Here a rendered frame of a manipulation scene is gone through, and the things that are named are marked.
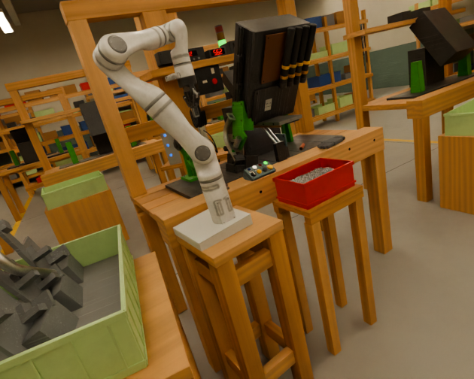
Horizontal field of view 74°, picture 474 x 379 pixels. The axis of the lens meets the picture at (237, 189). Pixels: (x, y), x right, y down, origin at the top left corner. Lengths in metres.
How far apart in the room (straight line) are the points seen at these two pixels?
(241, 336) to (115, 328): 0.60
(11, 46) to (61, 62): 1.26
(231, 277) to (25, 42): 11.16
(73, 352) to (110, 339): 0.08
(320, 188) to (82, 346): 1.03
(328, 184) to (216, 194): 0.53
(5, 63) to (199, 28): 6.18
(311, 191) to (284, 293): 0.44
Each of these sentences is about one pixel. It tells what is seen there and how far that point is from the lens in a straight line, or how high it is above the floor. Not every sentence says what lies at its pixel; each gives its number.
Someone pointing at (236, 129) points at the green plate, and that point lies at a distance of 1.85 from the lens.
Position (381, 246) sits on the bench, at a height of 0.06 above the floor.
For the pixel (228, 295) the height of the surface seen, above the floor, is 0.69.
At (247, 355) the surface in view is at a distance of 1.37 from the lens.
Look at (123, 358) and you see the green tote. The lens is 0.88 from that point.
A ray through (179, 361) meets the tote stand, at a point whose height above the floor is 0.79.
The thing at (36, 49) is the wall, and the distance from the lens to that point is 11.85.
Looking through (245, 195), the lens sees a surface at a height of 0.85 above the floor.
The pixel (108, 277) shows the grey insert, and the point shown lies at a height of 0.85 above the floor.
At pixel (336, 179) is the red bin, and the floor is 0.87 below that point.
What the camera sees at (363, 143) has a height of 0.85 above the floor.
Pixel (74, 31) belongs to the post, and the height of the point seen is 1.80.
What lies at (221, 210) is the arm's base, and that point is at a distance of 1.19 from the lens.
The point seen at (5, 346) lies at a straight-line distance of 0.98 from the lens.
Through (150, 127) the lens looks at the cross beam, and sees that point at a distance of 2.07.
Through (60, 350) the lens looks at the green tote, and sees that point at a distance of 0.86.
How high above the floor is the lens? 1.38
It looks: 18 degrees down
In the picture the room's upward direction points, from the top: 14 degrees counter-clockwise
